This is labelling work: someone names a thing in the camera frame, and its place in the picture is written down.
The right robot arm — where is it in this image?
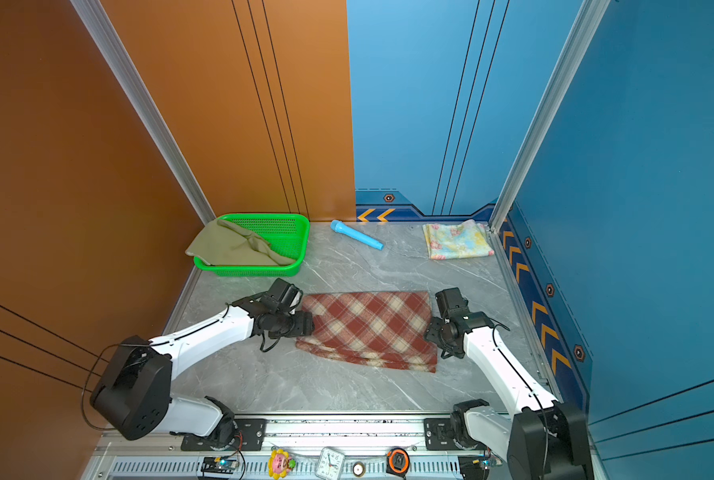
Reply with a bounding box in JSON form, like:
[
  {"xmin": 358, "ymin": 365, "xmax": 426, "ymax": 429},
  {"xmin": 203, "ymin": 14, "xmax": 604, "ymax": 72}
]
[{"xmin": 424, "ymin": 288, "xmax": 595, "ymax": 479}]

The blue toy microphone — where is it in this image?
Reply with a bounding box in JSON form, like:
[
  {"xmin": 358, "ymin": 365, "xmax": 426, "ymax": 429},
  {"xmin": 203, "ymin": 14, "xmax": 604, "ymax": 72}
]
[{"xmin": 330, "ymin": 220, "xmax": 384, "ymax": 250}]

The green circuit board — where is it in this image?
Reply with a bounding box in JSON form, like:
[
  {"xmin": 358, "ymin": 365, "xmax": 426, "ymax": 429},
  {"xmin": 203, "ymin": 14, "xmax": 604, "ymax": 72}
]
[{"xmin": 200, "ymin": 456, "xmax": 243, "ymax": 479}]

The right circuit board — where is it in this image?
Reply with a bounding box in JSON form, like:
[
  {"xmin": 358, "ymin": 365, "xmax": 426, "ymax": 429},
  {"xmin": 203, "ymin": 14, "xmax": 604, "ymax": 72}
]
[{"xmin": 458, "ymin": 455, "xmax": 504, "ymax": 480}]

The aluminium front rail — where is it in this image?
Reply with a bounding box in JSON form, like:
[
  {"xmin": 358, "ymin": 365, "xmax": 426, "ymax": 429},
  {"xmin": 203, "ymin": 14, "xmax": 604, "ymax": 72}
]
[{"xmin": 82, "ymin": 412, "xmax": 510, "ymax": 479}]

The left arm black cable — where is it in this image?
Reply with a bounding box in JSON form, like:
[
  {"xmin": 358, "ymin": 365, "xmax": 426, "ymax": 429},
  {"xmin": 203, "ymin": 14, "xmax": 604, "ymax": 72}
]
[{"xmin": 79, "ymin": 344, "xmax": 154, "ymax": 433}]

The green plastic basket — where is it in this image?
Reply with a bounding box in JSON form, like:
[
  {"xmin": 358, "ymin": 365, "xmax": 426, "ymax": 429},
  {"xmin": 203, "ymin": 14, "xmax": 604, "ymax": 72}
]
[{"xmin": 190, "ymin": 213, "xmax": 310, "ymax": 277}]

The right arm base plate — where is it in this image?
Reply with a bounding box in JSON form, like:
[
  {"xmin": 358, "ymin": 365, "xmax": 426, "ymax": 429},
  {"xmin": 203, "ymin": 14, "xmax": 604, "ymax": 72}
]
[{"xmin": 423, "ymin": 417, "xmax": 466, "ymax": 451}]

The yellow pink flower toy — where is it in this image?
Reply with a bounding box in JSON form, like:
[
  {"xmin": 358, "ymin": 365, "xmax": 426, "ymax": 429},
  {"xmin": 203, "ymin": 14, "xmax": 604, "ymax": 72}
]
[{"xmin": 268, "ymin": 449, "xmax": 297, "ymax": 480}]

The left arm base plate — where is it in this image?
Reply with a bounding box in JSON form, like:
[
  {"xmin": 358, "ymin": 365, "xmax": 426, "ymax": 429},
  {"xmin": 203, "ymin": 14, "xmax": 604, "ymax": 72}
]
[{"xmin": 181, "ymin": 418, "xmax": 267, "ymax": 452}]

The small white clock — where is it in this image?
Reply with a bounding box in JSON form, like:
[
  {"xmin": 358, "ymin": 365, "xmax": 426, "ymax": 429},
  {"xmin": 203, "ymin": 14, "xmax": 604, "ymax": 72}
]
[{"xmin": 315, "ymin": 447, "xmax": 346, "ymax": 480}]

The red plaid skirt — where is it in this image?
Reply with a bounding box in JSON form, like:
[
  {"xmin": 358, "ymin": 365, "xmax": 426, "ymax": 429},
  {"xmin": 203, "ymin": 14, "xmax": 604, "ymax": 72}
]
[{"xmin": 296, "ymin": 291, "xmax": 438, "ymax": 373}]

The orange black tape measure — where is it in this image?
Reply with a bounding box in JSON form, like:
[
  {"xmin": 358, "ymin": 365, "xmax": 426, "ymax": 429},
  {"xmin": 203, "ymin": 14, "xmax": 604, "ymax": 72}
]
[{"xmin": 386, "ymin": 447, "xmax": 411, "ymax": 479}]

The small round brass object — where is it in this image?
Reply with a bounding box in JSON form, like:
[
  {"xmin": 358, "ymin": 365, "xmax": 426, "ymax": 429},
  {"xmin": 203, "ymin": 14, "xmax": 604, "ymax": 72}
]
[{"xmin": 352, "ymin": 461, "xmax": 366, "ymax": 478}]

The floral pastel skirt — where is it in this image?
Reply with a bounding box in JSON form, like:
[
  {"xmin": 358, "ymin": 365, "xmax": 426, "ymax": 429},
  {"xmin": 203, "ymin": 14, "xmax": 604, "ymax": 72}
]
[{"xmin": 423, "ymin": 219, "xmax": 494, "ymax": 260}]

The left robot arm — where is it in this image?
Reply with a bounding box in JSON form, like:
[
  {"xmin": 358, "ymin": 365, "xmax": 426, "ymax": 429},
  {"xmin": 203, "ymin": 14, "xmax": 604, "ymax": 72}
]
[{"xmin": 82, "ymin": 278, "xmax": 314, "ymax": 451}]

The olive green skirt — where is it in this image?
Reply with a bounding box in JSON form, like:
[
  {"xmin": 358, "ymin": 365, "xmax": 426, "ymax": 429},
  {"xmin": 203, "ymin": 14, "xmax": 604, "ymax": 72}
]
[{"xmin": 186, "ymin": 219, "xmax": 296, "ymax": 267}]

